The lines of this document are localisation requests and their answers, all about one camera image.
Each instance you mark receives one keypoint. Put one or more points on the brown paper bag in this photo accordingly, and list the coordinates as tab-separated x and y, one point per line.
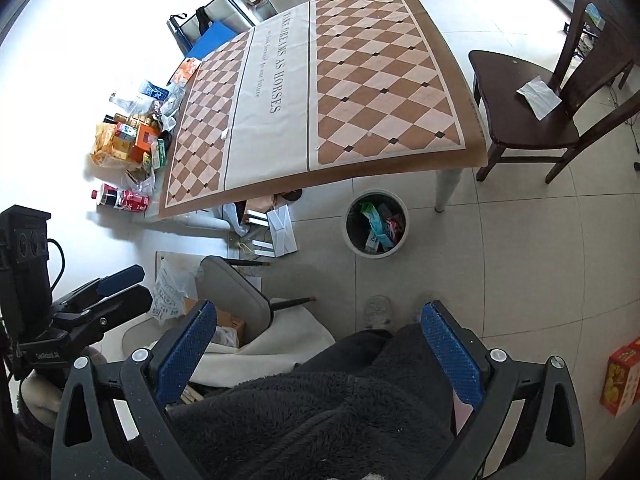
257	207

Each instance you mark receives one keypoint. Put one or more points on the yellow snack bag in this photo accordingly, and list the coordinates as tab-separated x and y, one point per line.
107	147

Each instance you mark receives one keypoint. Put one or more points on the grey padded chair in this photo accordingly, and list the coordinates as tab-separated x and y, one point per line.
230	290

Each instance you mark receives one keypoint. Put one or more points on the white plastic bag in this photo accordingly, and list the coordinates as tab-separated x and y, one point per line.
167	295

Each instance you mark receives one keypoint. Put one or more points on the blue and white packet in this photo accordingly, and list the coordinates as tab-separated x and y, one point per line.
154	91

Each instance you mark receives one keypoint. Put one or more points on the black frame folding chair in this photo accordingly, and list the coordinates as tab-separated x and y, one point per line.
225	10

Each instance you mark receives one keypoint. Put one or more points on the white crumpled paper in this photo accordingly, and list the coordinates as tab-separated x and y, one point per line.
540	97

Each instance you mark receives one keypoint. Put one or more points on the white round trash bin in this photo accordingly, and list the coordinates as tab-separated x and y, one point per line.
380	255

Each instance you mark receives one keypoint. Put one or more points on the white fluffy slipper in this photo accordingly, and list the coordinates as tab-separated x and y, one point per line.
378	311

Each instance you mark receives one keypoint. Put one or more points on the open cardboard box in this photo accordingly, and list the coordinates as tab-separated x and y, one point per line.
230	320

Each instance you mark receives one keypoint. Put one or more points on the orange and white packet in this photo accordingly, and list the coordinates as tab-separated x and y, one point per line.
186	71

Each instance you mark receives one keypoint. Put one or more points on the white paper bag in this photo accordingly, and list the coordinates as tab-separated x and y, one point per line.
282	232

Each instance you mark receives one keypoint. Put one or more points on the dark fleece robe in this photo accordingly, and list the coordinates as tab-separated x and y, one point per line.
325	410

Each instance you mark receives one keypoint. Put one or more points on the green carton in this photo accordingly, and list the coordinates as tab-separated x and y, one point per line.
159	154

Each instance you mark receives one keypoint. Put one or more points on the red and yellow box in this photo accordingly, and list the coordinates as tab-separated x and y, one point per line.
622	380

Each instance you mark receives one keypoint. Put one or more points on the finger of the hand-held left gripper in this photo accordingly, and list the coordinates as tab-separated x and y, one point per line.
125	302
122	277

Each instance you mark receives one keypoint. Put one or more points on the white table leg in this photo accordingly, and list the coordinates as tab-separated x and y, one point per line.
446	190

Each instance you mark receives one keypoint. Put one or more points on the red snack packet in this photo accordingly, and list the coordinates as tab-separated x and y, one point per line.
395	227

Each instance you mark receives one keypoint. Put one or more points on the cola bottle with red label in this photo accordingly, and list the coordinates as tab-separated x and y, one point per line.
125	199

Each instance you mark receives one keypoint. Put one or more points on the orange carton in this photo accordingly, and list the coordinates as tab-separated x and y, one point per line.
145	142

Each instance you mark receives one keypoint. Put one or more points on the table with checkered cloth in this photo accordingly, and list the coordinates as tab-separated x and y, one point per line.
280	135

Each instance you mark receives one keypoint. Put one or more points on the dark brown wooden chair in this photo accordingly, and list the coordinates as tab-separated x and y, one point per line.
525	125

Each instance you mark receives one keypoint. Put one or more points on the teal green packet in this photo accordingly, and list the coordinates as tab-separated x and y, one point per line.
372	220

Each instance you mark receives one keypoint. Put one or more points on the blue flat board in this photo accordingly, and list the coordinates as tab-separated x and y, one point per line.
212	40

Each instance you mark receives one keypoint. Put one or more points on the cream cloth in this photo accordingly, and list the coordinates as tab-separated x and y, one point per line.
295	335

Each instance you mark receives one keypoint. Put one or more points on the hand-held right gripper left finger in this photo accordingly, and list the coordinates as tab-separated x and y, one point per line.
185	355

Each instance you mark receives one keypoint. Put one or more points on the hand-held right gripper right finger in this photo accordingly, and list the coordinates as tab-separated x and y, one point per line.
452	355

